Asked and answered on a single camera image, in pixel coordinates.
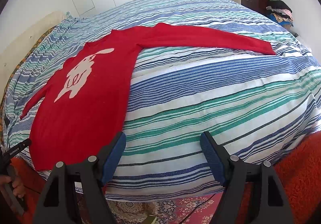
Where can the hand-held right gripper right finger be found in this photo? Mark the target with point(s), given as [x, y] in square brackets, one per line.
[212, 153]

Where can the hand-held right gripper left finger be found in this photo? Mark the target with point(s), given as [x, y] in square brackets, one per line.
[114, 154]

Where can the red sweater with white print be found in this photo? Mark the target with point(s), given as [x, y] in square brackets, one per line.
[87, 113]

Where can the pile of clothes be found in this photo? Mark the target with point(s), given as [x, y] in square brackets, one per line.
[280, 10]

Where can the person's left hand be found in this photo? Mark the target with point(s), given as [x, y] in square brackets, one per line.
[17, 185]

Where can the patterned red rug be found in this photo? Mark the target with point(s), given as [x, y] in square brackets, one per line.
[175, 209]

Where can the striped bed sheet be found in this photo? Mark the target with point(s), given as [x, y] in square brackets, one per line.
[200, 88]

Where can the olive box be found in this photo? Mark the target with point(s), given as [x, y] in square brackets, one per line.
[150, 220]

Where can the orange shaggy rug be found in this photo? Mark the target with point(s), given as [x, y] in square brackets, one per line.
[301, 176]

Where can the beige headboard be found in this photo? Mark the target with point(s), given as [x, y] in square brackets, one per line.
[25, 35]

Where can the dark wooden dresser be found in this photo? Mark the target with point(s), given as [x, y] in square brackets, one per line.
[253, 3]

